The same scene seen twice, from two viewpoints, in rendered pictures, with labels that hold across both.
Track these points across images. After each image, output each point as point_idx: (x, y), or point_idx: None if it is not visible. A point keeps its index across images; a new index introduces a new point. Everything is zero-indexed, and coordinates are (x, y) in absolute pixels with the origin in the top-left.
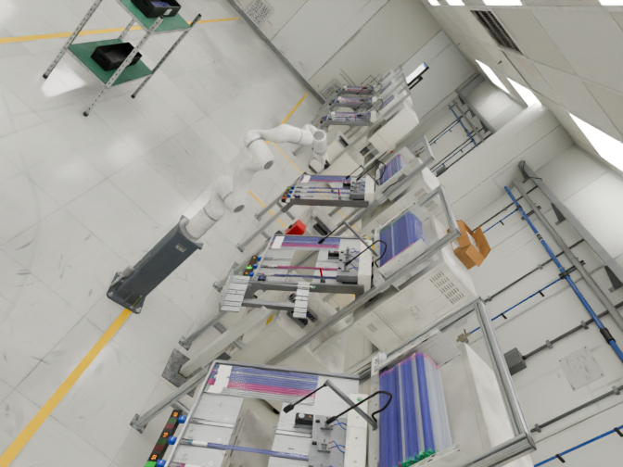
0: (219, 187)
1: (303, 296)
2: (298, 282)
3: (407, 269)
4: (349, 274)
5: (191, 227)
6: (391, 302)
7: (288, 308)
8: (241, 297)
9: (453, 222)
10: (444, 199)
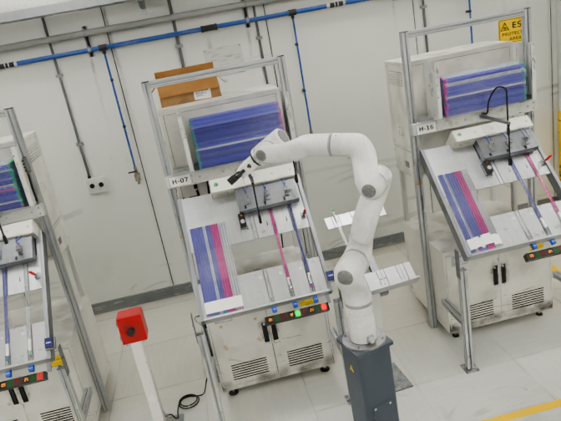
0: (363, 272)
1: (351, 215)
2: (315, 239)
3: None
4: (294, 185)
5: (376, 328)
6: None
7: None
8: (388, 269)
9: (265, 59)
10: (194, 74)
